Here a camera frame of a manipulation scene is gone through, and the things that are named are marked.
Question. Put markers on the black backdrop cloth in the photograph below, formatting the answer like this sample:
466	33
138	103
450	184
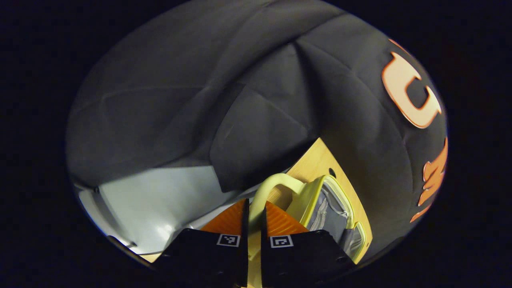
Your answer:
240	88

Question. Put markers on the pale yellow suitcase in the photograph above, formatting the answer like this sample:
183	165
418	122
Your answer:
308	196

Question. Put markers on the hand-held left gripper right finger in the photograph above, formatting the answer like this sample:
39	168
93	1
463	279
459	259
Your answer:
264	236

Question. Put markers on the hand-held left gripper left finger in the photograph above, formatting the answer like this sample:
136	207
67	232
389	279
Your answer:
244	228

